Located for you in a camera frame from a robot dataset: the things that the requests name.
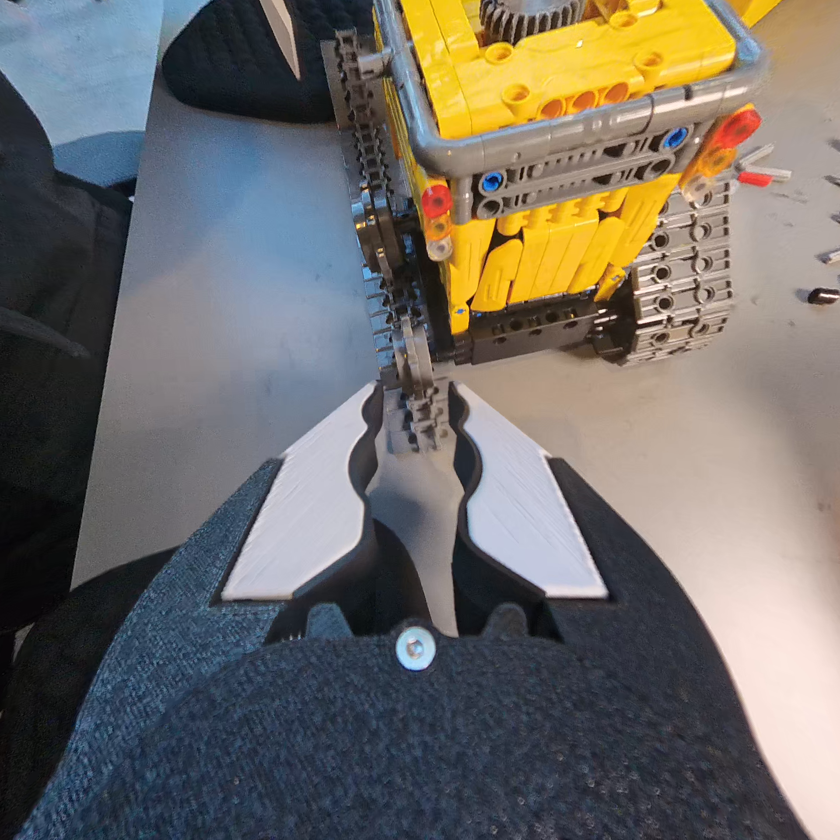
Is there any yellow toy brick bulldozer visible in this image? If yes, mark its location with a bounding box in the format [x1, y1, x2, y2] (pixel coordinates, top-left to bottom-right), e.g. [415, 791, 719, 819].
[355, 0, 769, 368]

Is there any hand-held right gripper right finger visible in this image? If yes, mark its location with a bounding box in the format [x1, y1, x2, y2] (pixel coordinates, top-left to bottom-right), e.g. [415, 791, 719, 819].
[449, 381, 611, 602]

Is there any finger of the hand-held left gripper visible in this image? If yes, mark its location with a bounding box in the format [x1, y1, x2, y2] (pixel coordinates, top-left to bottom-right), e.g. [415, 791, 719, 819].
[259, 0, 305, 77]

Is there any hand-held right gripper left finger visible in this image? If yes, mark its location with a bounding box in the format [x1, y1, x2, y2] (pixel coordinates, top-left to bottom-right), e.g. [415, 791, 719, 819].
[220, 382, 388, 602]

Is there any grey toy track chain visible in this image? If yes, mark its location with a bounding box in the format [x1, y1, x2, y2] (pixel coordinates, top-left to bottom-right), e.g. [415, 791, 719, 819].
[322, 29, 454, 454]
[598, 178, 736, 366]

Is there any black quilted wrist rest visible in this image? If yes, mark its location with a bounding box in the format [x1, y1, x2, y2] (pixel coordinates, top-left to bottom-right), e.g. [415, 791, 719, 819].
[161, 0, 382, 126]

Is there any pile of small brick pins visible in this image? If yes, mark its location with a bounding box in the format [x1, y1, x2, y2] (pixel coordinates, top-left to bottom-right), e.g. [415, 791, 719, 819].
[735, 138, 840, 309]

